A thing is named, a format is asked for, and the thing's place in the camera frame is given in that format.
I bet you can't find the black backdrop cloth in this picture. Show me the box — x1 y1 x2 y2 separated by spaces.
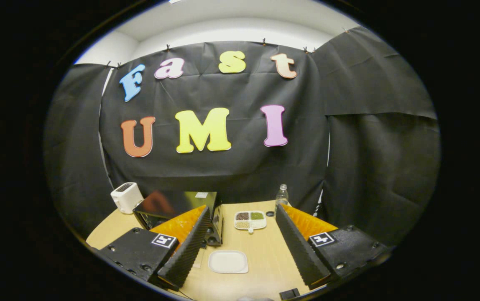
43 27 441 248

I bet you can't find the black electric oven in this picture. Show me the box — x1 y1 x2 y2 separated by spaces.
133 191 225 247

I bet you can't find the clear plastic water bottle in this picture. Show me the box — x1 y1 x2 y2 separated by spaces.
274 184 290 219

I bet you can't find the white toaster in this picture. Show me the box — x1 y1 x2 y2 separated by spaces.
110 182 145 215

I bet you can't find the small black box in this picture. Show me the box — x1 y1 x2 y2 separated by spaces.
278 287 301 301

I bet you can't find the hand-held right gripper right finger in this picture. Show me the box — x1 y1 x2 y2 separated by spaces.
275 203 392 291

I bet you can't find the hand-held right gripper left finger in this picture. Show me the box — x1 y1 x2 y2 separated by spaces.
97 204 212 292

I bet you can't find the white rectangular plate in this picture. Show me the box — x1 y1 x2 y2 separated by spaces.
207 250 249 275

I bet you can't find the white divided seasoning dish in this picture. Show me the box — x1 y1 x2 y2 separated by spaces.
234 210 268 234

